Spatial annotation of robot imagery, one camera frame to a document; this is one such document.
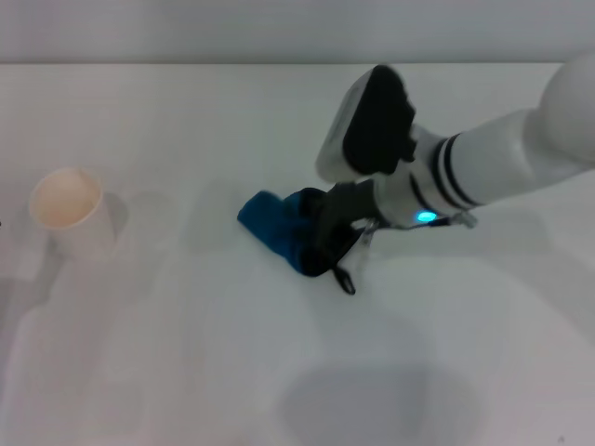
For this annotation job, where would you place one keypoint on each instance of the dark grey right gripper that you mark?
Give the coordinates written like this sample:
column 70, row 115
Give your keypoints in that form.
column 351, row 200

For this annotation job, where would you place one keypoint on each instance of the blue rag with black trim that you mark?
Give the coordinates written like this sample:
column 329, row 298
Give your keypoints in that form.
column 274, row 227

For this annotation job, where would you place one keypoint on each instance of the white paper cup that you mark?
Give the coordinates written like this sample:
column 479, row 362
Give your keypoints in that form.
column 70, row 209

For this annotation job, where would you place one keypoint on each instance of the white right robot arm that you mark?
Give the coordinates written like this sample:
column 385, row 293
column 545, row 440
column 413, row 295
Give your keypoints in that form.
column 502, row 158

